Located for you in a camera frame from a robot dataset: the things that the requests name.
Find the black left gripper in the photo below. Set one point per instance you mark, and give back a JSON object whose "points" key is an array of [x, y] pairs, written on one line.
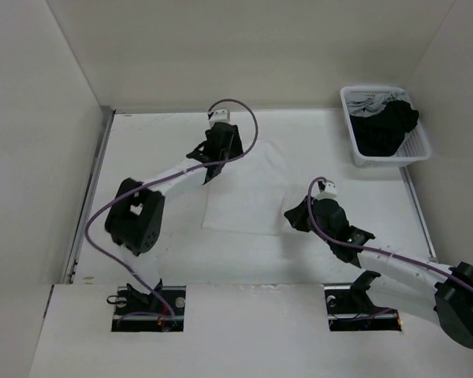
{"points": [[235, 150]]}

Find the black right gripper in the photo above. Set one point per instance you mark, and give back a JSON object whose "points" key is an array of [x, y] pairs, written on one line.
{"points": [[296, 215]]}

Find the white tank top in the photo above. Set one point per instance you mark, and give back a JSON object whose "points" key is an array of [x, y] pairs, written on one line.
{"points": [[248, 195]]}

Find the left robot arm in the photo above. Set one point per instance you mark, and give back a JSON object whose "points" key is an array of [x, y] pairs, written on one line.
{"points": [[135, 222]]}

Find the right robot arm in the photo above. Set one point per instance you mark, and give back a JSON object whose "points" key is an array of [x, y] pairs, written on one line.
{"points": [[440, 294]]}

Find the black tank top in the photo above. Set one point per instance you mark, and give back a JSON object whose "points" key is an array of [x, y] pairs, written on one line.
{"points": [[381, 134]]}

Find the grey tank top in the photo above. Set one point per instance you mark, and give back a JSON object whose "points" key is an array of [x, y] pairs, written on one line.
{"points": [[367, 105]]}

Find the white plastic laundry basket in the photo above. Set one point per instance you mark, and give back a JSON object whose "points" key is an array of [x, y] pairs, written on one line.
{"points": [[415, 146]]}

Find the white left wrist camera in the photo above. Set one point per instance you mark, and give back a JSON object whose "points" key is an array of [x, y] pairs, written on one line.
{"points": [[218, 116]]}

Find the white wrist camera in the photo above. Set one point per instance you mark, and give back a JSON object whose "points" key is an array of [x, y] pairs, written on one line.
{"points": [[218, 116], [327, 189]]}

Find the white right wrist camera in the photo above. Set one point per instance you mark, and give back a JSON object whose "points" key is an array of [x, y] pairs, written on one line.
{"points": [[327, 189]]}

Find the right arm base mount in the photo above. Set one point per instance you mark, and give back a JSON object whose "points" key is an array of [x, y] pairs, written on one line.
{"points": [[349, 308]]}

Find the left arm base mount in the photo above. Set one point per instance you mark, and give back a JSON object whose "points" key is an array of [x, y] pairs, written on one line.
{"points": [[135, 311]]}

